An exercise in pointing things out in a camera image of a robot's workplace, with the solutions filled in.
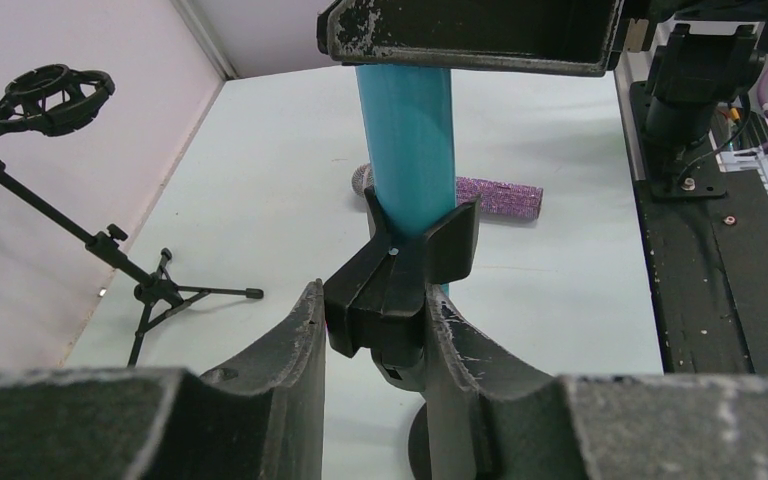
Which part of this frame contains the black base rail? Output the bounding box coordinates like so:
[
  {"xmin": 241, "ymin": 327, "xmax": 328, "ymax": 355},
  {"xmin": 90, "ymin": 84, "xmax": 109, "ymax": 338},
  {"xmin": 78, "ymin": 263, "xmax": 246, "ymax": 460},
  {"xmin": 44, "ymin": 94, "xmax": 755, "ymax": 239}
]
[{"xmin": 629, "ymin": 79, "xmax": 768, "ymax": 386}]

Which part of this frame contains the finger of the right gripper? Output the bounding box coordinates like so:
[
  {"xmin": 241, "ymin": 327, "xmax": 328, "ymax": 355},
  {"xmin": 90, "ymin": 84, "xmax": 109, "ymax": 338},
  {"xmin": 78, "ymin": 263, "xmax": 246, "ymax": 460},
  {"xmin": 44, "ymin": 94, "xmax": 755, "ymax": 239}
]
[{"xmin": 316, "ymin": 0, "xmax": 624, "ymax": 77}]

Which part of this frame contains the purple glitter microphone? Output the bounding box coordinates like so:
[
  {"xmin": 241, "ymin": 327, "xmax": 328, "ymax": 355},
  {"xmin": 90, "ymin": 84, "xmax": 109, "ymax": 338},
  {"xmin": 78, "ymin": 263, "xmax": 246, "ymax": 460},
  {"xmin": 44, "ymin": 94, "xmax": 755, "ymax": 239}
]
[{"xmin": 377, "ymin": 171, "xmax": 544, "ymax": 225}]

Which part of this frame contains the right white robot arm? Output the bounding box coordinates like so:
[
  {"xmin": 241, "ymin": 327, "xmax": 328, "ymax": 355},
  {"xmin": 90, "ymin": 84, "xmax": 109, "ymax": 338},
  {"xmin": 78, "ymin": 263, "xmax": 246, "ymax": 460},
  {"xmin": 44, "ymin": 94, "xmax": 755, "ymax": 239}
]
[{"xmin": 316, "ymin": 1, "xmax": 768, "ymax": 182}]

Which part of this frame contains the teal microphone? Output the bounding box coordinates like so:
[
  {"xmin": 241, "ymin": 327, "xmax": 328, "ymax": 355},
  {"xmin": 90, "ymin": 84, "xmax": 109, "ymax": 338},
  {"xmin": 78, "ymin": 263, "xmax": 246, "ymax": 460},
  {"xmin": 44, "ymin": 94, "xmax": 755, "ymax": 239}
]
[{"xmin": 355, "ymin": 64, "xmax": 457, "ymax": 296}]

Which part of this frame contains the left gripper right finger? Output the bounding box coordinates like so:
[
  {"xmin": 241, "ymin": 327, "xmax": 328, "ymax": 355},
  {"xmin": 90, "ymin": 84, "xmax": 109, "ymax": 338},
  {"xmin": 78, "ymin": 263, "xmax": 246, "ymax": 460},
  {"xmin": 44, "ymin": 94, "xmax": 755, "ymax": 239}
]
[{"xmin": 423, "ymin": 287, "xmax": 768, "ymax": 479}]

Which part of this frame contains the black round-base mic stand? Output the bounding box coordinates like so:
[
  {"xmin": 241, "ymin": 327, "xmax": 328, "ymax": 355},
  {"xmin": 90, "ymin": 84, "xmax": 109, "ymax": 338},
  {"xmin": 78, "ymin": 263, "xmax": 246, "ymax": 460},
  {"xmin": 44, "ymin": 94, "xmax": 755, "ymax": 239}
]
[{"xmin": 324, "ymin": 188, "xmax": 495, "ymax": 479}]

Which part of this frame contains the black tripod shock-mount stand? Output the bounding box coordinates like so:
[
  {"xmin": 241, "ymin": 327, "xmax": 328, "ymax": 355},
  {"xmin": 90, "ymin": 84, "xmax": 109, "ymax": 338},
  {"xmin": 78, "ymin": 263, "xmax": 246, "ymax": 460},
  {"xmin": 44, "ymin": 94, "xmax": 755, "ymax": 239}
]
[{"xmin": 0, "ymin": 74, "xmax": 275, "ymax": 369}]

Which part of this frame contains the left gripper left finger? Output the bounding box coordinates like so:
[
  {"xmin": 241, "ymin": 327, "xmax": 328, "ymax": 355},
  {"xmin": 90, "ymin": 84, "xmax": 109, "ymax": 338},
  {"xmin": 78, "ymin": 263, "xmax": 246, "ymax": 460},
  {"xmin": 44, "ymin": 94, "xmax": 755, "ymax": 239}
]
[{"xmin": 0, "ymin": 280, "xmax": 326, "ymax": 479}]

